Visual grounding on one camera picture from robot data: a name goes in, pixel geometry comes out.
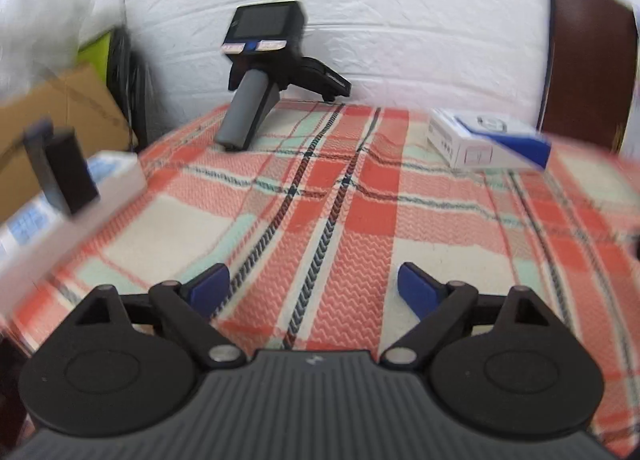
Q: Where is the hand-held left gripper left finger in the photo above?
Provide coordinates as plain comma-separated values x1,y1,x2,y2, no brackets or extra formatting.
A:
65,263,247,369

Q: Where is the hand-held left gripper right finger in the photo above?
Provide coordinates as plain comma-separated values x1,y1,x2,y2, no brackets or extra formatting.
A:
379,263,563,370

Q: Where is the red plaid blanket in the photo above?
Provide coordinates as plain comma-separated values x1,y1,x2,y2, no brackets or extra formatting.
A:
0,103,640,460

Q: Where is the white power strip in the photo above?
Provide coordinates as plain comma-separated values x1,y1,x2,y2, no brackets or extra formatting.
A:
0,150,147,313

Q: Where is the white and blue box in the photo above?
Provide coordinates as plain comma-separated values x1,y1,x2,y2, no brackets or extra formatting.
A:
426,108,553,172

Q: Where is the black power adapter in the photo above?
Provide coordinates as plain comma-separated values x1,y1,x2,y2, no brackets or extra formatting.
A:
24,119,101,216

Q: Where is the dark glossy brown object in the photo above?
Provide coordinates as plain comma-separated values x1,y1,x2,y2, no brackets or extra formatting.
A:
0,335,36,451

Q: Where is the black bag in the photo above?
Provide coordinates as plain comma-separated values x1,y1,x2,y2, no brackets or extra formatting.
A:
107,28,151,151

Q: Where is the brown cardboard box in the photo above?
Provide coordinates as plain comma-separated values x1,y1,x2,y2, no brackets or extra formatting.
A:
0,63,137,223

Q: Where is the lime green board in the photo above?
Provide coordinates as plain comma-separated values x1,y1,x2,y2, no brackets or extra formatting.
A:
75,32,112,86

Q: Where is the brown chair back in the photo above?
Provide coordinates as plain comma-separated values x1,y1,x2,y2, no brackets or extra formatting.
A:
537,0,640,156

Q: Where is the white plastic bag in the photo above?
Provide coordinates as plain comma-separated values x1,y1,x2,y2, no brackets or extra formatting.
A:
0,0,136,101

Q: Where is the black handheld scanner grey handle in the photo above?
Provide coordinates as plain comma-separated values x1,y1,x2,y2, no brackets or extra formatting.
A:
214,0,352,152

